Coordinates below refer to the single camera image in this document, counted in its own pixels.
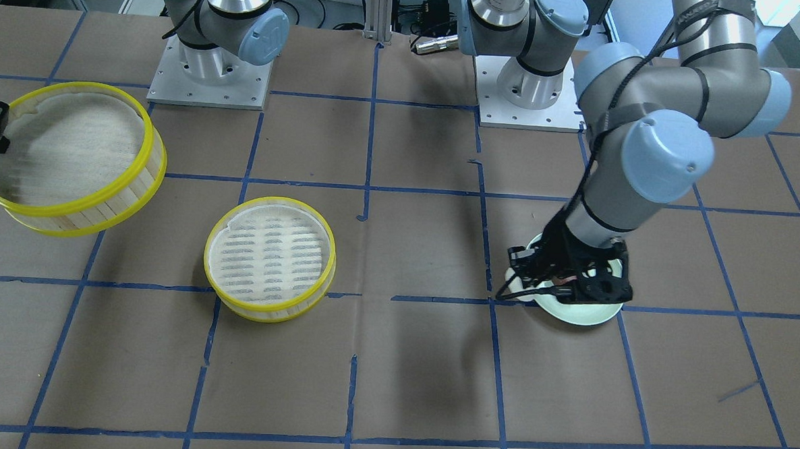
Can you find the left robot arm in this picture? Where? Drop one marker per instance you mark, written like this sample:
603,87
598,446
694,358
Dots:
651,121

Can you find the black electronics box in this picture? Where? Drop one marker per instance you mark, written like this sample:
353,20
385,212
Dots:
433,13

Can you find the aluminium frame post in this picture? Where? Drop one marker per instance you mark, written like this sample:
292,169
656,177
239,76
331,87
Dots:
379,18

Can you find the silver cylindrical connector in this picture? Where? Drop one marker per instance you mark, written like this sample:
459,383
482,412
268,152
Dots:
435,45

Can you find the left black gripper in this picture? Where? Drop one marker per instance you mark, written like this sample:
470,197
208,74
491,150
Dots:
563,249

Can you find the light green plate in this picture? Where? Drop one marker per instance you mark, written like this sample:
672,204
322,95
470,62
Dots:
580,315

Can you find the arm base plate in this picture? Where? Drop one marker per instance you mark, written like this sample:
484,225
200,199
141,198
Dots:
512,98
215,78

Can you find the yellow steamer layer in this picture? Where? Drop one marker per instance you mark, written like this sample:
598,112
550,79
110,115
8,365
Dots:
84,157
271,259

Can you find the dark red bun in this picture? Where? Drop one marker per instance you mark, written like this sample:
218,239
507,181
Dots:
560,281

